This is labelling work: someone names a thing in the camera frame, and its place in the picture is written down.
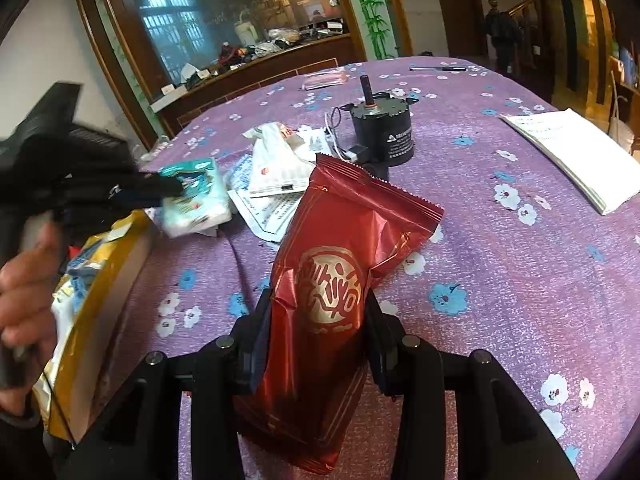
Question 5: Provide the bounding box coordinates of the purple floral tablecloth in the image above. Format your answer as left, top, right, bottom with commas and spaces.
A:
102, 55, 640, 480

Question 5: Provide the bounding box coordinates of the wood framed glass partition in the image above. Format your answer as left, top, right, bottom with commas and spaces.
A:
69, 0, 413, 150

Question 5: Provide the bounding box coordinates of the person's left forearm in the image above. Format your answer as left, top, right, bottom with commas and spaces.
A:
0, 387, 48, 461

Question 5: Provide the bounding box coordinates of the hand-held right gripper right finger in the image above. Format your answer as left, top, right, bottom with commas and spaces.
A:
365, 290, 581, 480

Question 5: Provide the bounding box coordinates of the brown wooden door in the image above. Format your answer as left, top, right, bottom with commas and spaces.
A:
429, 0, 490, 59

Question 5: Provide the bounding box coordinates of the wooden display shelf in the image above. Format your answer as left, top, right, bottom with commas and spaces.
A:
562, 0, 640, 161

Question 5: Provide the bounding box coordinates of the thin black cable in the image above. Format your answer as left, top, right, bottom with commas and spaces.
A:
224, 234, 257, 317

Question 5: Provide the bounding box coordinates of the person's left hand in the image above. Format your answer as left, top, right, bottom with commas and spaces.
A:
0, 220, 59, 392

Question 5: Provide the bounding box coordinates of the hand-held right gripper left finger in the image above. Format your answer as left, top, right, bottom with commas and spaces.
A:
65, 287, 273, 480

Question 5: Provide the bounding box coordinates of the red foil snack packet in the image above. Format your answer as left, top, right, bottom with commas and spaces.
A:
234, 152, 445, 476

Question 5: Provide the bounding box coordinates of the printed paper leaflet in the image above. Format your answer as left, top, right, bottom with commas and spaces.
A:
226, 152, 307, 245

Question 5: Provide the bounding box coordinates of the white box with gold rim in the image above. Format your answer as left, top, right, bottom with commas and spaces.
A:
32, 209, 157, 448

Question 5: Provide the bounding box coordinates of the teal white tissue pack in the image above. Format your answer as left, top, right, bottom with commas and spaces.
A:
149, 157, 234, 239

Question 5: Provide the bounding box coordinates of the black electric motor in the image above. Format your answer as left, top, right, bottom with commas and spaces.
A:
349, 75, 421, 168

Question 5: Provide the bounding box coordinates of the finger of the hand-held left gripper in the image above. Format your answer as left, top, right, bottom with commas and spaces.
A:
111, 194, 167, 209
135, 174, 184, 197

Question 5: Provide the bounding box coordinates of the bamboo painted wall panel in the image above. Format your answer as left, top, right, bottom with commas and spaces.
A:
344, 0, 398, 60

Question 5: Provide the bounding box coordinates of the wooden sideboard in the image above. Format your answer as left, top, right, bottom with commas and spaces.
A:
149, 30, 372, 137

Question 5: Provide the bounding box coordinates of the yellow white snack packet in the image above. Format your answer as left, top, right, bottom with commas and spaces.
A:
47, 217, 148, 321

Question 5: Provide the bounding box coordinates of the white plastic packet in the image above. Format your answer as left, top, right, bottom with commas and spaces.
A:
243, 122, 315, 198

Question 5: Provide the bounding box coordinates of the white booklet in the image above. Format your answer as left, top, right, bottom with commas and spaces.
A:
500, 108, 640, 217

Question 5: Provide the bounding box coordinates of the clutter on sideboard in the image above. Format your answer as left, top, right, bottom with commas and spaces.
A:
160, 12, 351, 101

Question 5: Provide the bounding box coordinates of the white cable with black plug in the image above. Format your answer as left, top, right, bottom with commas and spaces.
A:
323, 106, 372, 164

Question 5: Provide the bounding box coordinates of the wooden stair railing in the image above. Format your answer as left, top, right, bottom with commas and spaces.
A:
504, 0, 557, 98

